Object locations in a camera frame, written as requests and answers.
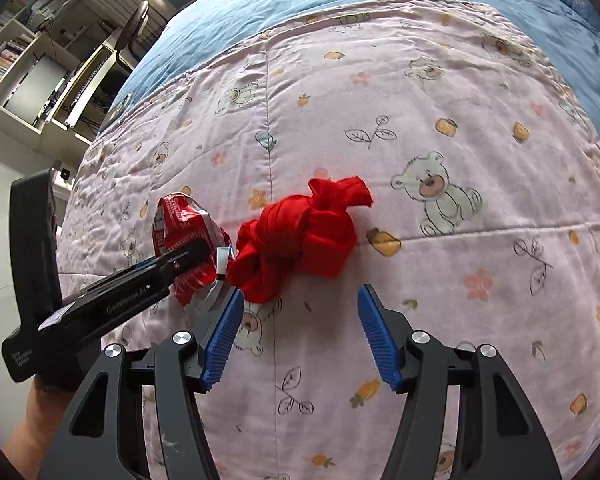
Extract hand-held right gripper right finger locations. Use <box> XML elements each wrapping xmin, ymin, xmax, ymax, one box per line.
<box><xmin>356</xmin><ymin>284</ymin><xmax>563</xmax><ymax>480</ymax></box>

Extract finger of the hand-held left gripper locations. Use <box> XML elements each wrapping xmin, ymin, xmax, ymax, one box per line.
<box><xmin>125</xmin><ymin>237</ymin><xmax>213</xmax><ymax>287</ymax></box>

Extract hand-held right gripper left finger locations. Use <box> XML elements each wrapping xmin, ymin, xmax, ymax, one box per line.
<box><xmin>37</xmin><ymin>287</ymin><xmax>246</xmax><ymax>480</ymax></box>

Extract red foil wrapper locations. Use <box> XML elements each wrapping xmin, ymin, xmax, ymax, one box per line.
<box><xmin>151</xmin><ymin>192</ymin><xmax>241</xmax><ymax>318</ymax></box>

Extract person's left forearm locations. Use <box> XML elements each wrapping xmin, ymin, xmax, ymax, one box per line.
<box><xmin>0</xmin><ymin>385</ymin><xmax>78</xmax><ymax>466</ymax></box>

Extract knotted red cloth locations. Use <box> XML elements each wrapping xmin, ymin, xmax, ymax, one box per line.
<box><xmin>227</xmin><ymin>176</ymin><xmax>373</xmax><ymax>305</ymax></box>

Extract grey monitor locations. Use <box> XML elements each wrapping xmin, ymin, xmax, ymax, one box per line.
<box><xmin>4</xmin><ymin>54</ymin><xmax>72</xmax><ymax>127</ymax></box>

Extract white bookshelf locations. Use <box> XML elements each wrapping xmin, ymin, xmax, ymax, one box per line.
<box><xmin>0</xmin><ymin>0</ymin><xmax>83</xmax><ymax>108</ymax></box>

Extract pink printed blanket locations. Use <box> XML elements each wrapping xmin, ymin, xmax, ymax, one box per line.
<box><xmin>55</xmin><ymin>0</ymin><xmax>600</xmax><ymax>480</ymax></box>

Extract black desk chair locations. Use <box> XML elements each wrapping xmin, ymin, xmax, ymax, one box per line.
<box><xmin>112</xmin><ymin>0</ymin><xmax>152</xmax><ymax>63</ymax></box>

